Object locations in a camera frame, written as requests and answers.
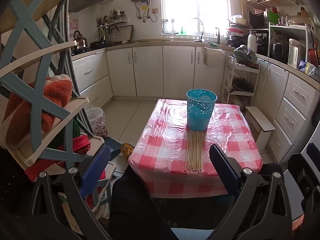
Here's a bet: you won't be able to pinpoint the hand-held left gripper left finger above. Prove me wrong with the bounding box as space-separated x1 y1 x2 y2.
31 144 113 240

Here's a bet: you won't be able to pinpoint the stack of basins and dishes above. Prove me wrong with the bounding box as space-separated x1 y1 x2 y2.
226 15 249 48

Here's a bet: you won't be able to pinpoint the white electric kettle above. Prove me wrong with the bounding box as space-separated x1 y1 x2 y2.
287 39 306 68

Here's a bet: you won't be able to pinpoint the blue and cream shelf rack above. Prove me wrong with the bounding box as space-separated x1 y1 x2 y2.
0 0 117 213

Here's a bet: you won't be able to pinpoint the white counter shelf unit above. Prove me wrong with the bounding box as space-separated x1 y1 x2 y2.
269 17 315 68

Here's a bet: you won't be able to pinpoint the red cloth item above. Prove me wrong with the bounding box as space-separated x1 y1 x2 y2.
72 135 92 154

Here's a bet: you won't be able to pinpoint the curved chrome faucet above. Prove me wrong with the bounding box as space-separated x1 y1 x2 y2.
190 18 205 43

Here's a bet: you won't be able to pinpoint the cream lower kitchen cabinets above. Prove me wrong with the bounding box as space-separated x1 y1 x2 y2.
71 42 320 163

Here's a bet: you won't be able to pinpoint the dark metal kettle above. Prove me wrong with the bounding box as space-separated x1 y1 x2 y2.
73 30 88 50

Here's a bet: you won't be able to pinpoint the blue food box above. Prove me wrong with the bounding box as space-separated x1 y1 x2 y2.
297 60 310 72

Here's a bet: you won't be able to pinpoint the yellow patterned slipper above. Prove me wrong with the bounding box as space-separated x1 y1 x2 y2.
121 142 135 160

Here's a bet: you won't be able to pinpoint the black framed cutting board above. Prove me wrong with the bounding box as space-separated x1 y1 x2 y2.
110 25 134 43

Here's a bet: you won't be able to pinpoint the orange plush slipper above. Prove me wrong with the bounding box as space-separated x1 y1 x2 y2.
4 74 80 150

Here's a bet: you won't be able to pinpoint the green plastic board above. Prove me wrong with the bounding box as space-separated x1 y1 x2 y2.
266 10 280 27

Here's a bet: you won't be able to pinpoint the black microwave oven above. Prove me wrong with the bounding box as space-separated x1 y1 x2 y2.
247 7 269 29

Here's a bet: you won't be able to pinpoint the floral trash bin with bag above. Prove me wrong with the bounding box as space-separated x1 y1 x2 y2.
85 107 108 138

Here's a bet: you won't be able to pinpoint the black cooking pot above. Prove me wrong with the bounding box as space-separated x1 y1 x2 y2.
270 42 289 62

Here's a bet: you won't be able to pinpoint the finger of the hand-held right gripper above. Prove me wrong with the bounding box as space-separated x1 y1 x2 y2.
287 152 320 217
306 142 320 164

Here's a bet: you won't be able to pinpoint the white thermos flask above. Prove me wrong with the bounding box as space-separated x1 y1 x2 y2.
247 31 258 53

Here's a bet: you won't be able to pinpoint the green cloth item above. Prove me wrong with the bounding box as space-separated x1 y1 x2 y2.
47 120 81 148

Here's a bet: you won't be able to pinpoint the dark knotted plastic bag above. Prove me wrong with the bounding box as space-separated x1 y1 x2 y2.
233 44 258 65

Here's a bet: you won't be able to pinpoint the dark pot with handle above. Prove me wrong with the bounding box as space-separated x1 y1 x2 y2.
231 78 254 93

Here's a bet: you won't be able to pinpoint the bright kitchen window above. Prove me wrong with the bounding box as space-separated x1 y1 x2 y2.
160 0 232 35

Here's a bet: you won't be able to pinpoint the white tiered trolley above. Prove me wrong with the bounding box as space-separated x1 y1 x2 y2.
222 56 260 105

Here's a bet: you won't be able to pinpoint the dark blue flat box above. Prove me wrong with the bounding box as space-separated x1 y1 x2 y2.
104 137 123 160

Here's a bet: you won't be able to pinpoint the red checkered tablecloth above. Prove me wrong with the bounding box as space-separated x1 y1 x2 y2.
128 99 263 198

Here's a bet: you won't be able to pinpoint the black frying pan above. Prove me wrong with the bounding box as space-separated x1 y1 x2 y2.
89 37 108 50

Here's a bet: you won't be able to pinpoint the white hanging door bin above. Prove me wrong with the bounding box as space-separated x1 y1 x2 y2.
203 47 222 67

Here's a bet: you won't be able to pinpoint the red pan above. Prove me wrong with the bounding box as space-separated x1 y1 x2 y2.
308 47 320 67

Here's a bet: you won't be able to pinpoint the small white stool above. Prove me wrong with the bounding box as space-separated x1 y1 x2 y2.
244 106 276 151

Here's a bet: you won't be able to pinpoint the set of wooden chopsticks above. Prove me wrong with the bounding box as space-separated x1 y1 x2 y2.
183 131 204 173

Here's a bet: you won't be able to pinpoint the wall utensil rack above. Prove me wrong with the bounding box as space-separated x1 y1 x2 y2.
96 9 128 29

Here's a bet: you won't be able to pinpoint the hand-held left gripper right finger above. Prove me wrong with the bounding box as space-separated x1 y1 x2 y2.
209 143 293 240

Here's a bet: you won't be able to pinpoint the teal perforated plastic basket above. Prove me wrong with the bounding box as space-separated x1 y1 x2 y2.
186 89 217 132

